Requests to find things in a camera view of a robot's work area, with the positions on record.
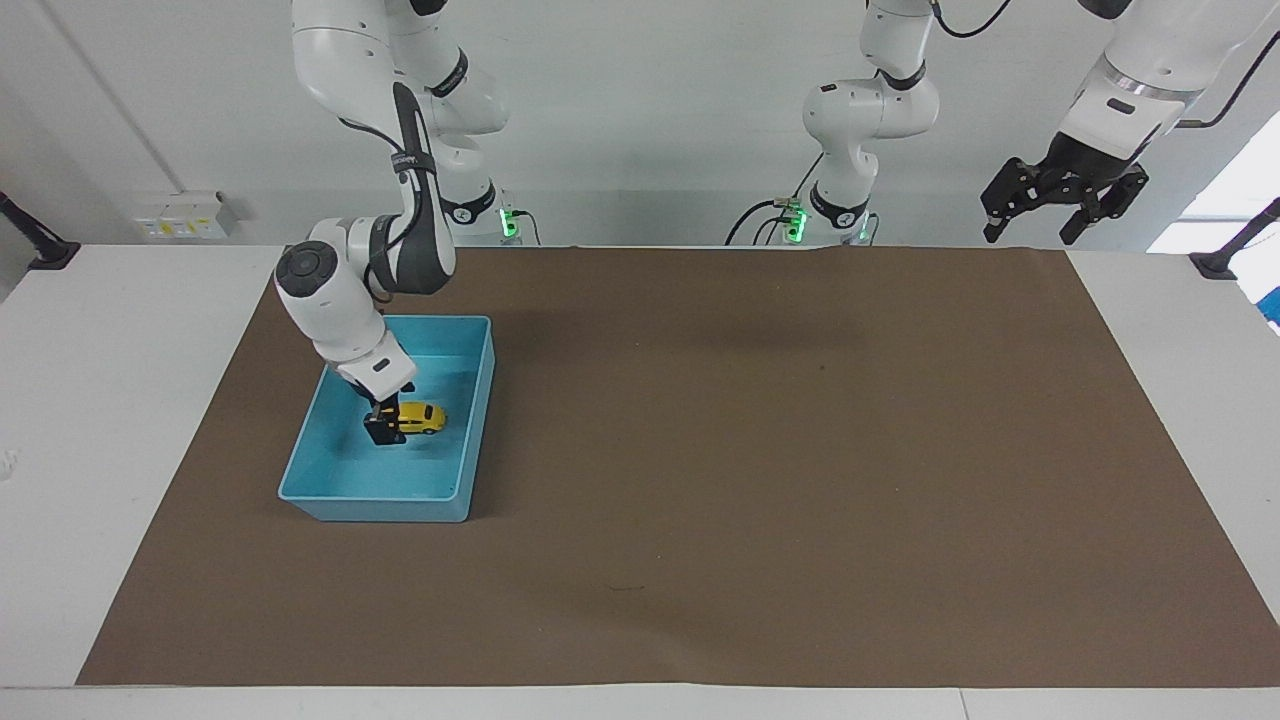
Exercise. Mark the white wall socket box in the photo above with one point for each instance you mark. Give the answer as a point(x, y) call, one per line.
point(185, 218)

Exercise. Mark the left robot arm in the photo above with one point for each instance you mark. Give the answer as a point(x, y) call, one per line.
point(870, 105)

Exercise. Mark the black stand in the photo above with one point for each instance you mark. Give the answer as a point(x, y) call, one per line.
point(45, 250)
point(1225, 258)

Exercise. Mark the blue object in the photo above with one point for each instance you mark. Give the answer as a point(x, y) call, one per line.
point(1272, 308)

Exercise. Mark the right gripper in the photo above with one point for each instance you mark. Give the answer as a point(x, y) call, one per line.
point(358, 388)

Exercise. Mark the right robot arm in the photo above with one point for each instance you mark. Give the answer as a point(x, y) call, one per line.
point(345, 60)

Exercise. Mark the light blue plastic bin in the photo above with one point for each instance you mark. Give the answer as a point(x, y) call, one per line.
point(440, 490)

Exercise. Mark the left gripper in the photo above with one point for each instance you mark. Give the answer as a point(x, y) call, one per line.
point(1092, 165)

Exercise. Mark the yellow toy beetle car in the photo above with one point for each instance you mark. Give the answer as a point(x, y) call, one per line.
point(425, 416)

